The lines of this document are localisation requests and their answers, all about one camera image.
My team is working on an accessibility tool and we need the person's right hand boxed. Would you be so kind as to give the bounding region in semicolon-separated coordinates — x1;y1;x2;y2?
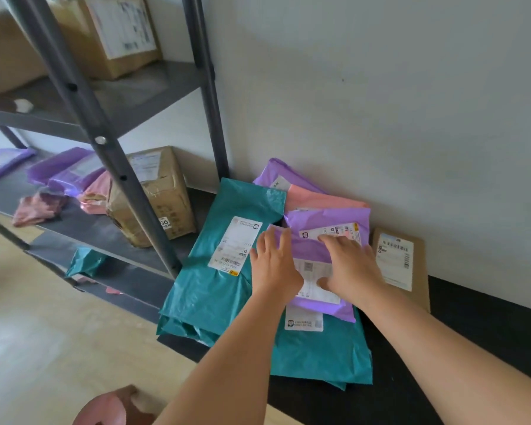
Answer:
317;236;384;306

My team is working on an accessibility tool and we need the person's left hand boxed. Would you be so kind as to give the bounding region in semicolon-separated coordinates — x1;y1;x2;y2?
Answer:
250;227;304;306

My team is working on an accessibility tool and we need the purple mailer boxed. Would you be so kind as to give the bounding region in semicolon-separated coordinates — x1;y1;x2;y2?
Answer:
283;207;372;251
253;158;327;195
265;225;358;325

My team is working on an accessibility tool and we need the small brown cardboard box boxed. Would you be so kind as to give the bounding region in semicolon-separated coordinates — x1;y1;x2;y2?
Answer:
369;227;431;315

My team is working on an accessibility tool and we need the pink mailer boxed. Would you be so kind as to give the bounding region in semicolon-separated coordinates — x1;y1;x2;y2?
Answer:
284;184;372;214

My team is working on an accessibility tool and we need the teal package long label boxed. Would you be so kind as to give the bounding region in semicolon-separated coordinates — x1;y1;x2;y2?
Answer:
157;177;289;337

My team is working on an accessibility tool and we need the plain teal package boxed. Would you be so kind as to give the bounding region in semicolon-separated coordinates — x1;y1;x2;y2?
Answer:
156;313;224;349

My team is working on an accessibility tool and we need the bulky taped cardboard box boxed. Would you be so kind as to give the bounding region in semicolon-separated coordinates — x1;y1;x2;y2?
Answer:
106;145;199;249

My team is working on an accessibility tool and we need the pale cardboard box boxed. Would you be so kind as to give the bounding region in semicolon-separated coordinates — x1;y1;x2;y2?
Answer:
48;0;163;81

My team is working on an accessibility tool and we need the person's right forearm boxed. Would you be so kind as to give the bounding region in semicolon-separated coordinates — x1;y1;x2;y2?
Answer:
358;283;531;425

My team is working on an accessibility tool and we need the person's left forearm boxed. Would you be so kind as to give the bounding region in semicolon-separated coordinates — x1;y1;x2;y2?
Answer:
155;287;304;425

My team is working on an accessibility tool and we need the black low metal table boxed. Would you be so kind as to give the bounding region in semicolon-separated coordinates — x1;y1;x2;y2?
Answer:
157;274;531;425

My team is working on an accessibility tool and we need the red-brown plastic stool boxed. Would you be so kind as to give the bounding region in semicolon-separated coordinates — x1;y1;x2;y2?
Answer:
72;384;156;425

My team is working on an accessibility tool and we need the black metal shelf rack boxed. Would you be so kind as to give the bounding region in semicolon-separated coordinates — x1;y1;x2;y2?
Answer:
0;0;231;326

